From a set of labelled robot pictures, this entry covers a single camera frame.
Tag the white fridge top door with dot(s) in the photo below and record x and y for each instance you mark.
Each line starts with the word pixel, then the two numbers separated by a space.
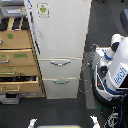
pixel 63 32

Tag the upper fridge drawer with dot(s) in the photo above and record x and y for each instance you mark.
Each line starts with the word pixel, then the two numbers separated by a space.
pixel 61 68

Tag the fridge drawer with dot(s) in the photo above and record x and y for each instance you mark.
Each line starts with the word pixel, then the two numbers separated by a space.
pixel 61 68
pixel 61 88

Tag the lower fridge drawer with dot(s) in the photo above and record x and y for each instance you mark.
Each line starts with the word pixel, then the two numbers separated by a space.
pixel 61 88

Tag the white refrigerator body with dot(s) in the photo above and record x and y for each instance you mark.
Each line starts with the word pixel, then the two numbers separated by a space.
pixel 59 29

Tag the wooden drawer cabinet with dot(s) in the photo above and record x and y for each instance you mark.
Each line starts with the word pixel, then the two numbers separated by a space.
pixel 19 69

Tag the white blue robot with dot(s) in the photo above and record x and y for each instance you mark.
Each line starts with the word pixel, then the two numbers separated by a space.
pixel 110 71

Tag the green android sticker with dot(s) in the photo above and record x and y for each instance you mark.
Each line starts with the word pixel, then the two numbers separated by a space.
pixel 43 9

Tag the grey device on cabinet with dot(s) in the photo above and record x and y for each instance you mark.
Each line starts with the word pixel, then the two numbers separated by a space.
pixel 13 11

